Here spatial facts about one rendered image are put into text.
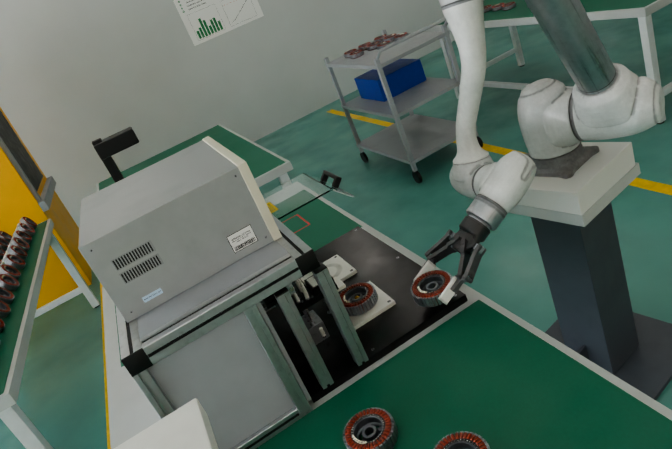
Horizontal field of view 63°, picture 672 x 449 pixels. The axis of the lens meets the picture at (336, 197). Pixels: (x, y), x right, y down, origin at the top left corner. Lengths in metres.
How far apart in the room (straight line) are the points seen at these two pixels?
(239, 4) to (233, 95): 1.04
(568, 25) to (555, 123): 0.37
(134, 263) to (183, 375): 0.26
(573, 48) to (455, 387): 0.85
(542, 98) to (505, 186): 0.39
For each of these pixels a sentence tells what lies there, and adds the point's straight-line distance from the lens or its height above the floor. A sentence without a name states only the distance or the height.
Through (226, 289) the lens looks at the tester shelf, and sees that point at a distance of 1.21.
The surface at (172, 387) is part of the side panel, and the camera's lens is 1.26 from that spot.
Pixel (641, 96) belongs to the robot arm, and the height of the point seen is 1.04.
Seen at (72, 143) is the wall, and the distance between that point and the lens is 6.66.
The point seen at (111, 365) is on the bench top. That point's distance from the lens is 2.03.
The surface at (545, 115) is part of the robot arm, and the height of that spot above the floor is 1.02.
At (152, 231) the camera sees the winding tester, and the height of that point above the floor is 1.28.
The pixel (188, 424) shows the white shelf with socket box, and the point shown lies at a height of 1.21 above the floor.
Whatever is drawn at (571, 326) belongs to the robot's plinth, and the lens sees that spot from 2.20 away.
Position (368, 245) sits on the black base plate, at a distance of 1.84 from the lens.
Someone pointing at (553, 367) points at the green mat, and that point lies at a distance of 1.27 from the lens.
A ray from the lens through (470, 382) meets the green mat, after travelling 1.28.
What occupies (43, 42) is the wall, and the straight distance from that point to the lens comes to 6.60.
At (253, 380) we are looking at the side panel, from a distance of 1.30.
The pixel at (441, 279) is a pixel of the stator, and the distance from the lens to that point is 1.45.
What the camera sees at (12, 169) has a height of 1.11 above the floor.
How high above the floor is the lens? 1.65
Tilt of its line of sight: 22 degrees down
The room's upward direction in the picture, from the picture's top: 23 degrees counter-clockwise
